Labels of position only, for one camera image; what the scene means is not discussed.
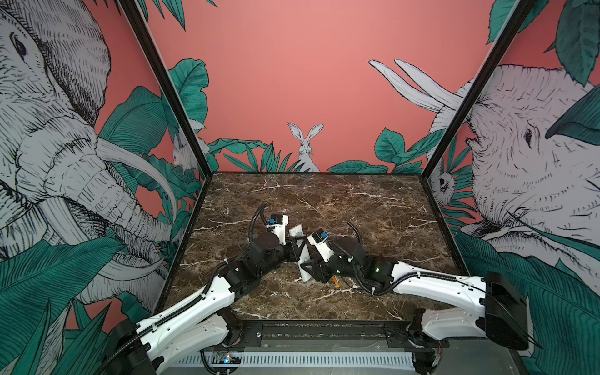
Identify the white remote control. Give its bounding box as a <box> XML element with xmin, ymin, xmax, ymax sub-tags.
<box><xmin>288</xmin><ymin>224</ymin><xmax>313</xmax><ymax>283</ymax></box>

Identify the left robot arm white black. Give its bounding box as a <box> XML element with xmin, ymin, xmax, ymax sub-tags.
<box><xmin>96</xmin><ymin>232</ymin><xmax>308</xmax><ymax>374</ymax></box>

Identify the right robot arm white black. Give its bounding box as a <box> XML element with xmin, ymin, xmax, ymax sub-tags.
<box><xmin>294</xmin><ymin>232</ymin><xmax>537</xmax><ymax>351</ymax></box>

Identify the small green circuit board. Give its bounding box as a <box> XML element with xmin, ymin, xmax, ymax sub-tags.
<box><xmin>212</xmin><ymin>352</ymin><xmax>242</xmax><ymax>367</ymax></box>

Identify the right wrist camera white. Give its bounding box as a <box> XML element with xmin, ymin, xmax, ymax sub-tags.
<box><xmin>308</xmin><ymin>228</ymin><xmax>334</xmax><ymax>263</ymax></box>

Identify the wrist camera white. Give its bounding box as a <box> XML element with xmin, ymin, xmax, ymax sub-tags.
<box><xmin>308</xmin><ymin>228</ymin><xmax>334</xmax><ymax>263</ymax></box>
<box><xmin>267</xmin><ymin>214</ymin><xmax>289</xmax><ymax>245</ymax></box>

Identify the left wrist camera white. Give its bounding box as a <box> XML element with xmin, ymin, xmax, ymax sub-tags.
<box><xmin>267</xmin><ymin>214</ymin><xmax>289</xmax><ymax>245</ymax></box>

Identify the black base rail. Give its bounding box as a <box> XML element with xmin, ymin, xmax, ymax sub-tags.
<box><xmin>231</xmin><ymin>320</ymin><xmax>450</xmax><ymax>351</ymax></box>

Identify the white slotted cable duct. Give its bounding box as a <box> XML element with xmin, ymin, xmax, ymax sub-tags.
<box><xmin>173</xmin><ymin>352</ymin><xmax>415</xmax><ymax>371</ymax></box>

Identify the right black frame post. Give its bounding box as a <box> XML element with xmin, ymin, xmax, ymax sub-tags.
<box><xmin>420</xmin><ymin>0</ymin><xmax>536</xmax><ymax>181</ymax></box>

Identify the black frame post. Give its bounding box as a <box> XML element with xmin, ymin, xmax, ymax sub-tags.
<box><xmin>119</xmin><ymin>0</ymin><xmax>213</xmax><ymax>179</ymax></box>
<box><xmin>420</xmin><ymin>0</ymin><xmax>536</xmax><ymax>181</ymax></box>

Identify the left black frame post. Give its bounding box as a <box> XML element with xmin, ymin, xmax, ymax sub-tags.
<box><xmin>119</xmin><ymin>0</ymin><xmax>213</xmax><ymax>179</ymax></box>

